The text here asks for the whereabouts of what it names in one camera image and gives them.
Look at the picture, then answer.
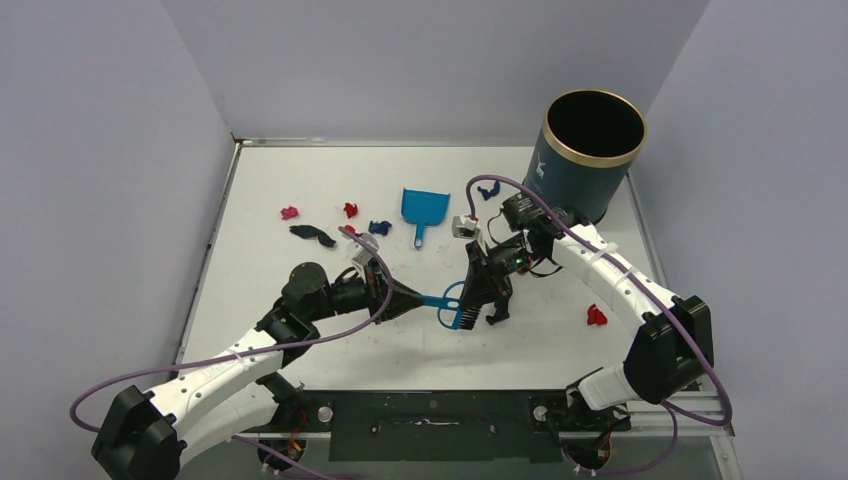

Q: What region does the dark blue gold-rimmed bin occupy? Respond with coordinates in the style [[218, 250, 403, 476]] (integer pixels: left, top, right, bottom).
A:
[[523, 89, 647, 224]]

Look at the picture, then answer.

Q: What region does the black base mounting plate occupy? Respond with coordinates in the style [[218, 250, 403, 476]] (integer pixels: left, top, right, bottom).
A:
[[253, 390, 631, 463]]

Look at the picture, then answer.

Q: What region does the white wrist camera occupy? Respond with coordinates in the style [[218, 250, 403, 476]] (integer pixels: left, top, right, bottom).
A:
[[451, 215, 480, 240], [347, 233, 379, 276]]

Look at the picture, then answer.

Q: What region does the large black paper scrap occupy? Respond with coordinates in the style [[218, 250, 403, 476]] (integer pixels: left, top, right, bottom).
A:
[[486, 296, 510, 325]]

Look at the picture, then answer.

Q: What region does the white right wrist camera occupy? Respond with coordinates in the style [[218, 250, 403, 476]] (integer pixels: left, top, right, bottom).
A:
[[451, 215, 480, 240]]

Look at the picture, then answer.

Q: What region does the small pink paper scrap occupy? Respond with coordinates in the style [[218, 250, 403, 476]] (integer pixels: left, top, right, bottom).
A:
[[280, 206, 299, 221]]

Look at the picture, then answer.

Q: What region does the dark blue paper scrap centre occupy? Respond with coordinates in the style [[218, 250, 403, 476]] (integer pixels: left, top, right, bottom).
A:
[[368, 220, 392, 236]]

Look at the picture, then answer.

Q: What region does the red paper scrap left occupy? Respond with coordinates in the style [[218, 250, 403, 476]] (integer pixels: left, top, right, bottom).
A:
[[343, 202, 359, 219]]

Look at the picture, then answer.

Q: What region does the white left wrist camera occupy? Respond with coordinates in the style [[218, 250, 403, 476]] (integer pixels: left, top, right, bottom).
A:
[[347, 233, 379, 276]]

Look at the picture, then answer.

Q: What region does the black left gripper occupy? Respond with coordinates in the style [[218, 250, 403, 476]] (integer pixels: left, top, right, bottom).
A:
[[308, 258, 425, 325]]

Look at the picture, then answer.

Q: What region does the red paper scrap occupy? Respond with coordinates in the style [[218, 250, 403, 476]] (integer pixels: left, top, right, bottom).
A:
[[343, 202, 359, 219], [587, 304, 608, 327]]

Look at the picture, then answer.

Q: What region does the aluminium rail frame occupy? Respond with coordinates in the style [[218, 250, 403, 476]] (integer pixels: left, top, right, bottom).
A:
[[625, 391, 733, 437]]

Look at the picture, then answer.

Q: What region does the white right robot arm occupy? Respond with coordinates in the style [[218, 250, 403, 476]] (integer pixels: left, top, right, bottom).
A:
[[452, 193, 715, 429]]

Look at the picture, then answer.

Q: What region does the dark blue paper scrap top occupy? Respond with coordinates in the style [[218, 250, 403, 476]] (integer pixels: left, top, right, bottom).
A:
[[476, 180, 501, 201]]

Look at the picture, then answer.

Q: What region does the black paper scrap left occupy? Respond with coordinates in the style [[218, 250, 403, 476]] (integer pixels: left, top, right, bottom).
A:
[[289, 225, 337, 249]]

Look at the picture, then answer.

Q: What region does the blue hand brush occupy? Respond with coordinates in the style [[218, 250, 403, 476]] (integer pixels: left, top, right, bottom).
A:
[[419, 281, 480, 331]]

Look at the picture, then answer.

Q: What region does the blue plastic dustpan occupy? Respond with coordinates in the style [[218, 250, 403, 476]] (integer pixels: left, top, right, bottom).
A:
[[401, 188, 450, 250]]

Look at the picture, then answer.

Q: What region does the red paper scrap right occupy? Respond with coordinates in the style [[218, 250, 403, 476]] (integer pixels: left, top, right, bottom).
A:
[[587, 304, 608, 327]]

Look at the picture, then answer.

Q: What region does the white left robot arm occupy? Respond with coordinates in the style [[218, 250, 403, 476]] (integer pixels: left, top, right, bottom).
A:
[[91, 260, 424, 479]]

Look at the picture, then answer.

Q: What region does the dark blue paper scrap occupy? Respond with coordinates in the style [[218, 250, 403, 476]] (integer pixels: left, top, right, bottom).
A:
[[476, 180, 501, 201], [368, 220, 392, 236]]

